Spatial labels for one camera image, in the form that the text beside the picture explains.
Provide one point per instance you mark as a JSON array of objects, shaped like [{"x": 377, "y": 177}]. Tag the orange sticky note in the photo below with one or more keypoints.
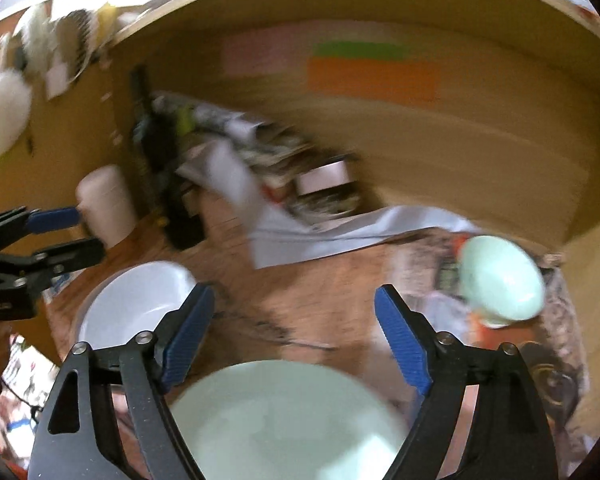
[{"x": 375, "y": 80}]

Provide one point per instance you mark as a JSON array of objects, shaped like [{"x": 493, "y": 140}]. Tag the white foam mug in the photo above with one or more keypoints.
[{"x": 105, "y": 200}]

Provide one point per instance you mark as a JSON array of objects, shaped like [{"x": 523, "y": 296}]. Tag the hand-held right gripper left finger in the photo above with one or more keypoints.
[{"x": 190, "y": 340}]

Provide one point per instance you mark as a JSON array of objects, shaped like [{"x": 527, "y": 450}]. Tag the pile of papers and magazines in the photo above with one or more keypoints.
[
  {"x": 280, "y": 245},
  {"x": 280, "y": 155}
]

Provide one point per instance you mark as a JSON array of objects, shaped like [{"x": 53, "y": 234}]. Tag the mint green plate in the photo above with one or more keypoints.
[{"x": 280, "y": 420}]

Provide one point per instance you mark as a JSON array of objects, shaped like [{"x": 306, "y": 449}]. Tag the brown newspaper print mat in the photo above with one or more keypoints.
[{"x": 290, "y": 300}]

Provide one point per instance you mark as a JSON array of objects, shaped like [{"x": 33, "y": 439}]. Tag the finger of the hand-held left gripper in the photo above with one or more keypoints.
[
  {"x": 75, "y": 252},
  {"x": 55, "y": 219}
]

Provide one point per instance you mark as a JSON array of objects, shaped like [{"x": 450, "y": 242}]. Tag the dark wine bottle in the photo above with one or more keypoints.
[{"x": 180, "y": 210}]

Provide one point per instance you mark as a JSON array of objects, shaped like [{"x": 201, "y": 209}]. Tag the small pink box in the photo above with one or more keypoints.
[{"x": 325, "y": 177}]

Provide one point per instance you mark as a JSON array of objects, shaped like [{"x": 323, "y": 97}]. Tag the pink sticky note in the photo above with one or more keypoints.
[{"x": 265, "y": 52}]

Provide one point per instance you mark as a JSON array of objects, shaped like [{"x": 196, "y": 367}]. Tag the colourful printed magazine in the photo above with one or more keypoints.
[{"x": 555, "y": 360}]

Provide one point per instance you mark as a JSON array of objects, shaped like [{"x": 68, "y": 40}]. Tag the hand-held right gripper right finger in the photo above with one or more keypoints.
[{"x": 402, "y": 345}]

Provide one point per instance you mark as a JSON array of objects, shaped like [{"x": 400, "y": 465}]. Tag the white plate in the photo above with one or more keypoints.
[{"x": 130, "y": 305}]

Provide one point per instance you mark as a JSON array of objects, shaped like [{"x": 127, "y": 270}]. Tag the green sticky note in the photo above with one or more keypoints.
[{"x": 360, "y": 50}]

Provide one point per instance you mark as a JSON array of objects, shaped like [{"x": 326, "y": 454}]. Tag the mint green bowl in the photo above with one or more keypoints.
[{"x": 500, "y": 280}]

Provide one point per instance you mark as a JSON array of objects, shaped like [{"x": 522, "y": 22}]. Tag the white round object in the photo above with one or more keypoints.
[{"x": 5, "y": 105}]

